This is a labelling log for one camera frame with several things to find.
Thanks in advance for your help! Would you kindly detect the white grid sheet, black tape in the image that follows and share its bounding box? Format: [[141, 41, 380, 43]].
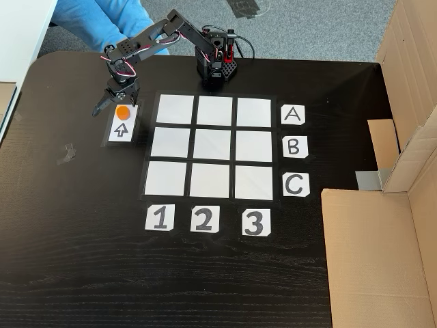
[[139, 92, 278, 204]]

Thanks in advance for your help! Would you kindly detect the paper sheet with arrow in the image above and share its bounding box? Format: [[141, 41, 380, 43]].
[[101, 98, 145, 148]]

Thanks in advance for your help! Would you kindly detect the person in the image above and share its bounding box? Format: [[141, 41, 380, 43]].
[[50, 0, 171, 56]]

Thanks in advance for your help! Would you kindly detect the dark grey chair seat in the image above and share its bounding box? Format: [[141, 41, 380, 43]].
[[36, 23, 91, 58]]

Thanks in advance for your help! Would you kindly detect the white table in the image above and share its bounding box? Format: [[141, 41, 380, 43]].
[[0, 0, 59, 143]]

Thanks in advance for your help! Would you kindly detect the paper sheet number 1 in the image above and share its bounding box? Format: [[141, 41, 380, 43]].
[[144, 204, 176, 232]]

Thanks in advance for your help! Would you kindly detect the paper sheet number 2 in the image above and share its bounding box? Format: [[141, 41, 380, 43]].
[[190, 205, 221, 234]]

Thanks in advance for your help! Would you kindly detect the black tape patch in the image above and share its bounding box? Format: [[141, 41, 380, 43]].
[[226, 0, 271, 20]]

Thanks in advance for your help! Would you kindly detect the paper sheet letter A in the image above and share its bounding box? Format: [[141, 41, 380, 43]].
[[280, 105, 306, 126]]

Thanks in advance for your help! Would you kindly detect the paper sheet letter B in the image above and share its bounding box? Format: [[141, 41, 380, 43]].
[[281, 135, 309, 159]]

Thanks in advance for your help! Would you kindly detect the paper sheet number 3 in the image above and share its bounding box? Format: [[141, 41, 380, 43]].
[[242, 208, 272, 237]]

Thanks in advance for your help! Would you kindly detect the paper sheet letter C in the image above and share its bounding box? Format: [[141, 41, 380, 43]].
[[282, 172, 311, 197]]

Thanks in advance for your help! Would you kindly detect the large brown cardboard box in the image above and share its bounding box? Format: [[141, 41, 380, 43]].
[[320, 0, 437, 328]]

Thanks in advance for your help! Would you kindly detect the black cable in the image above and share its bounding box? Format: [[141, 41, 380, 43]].
[[234, 33, 255, 60]]

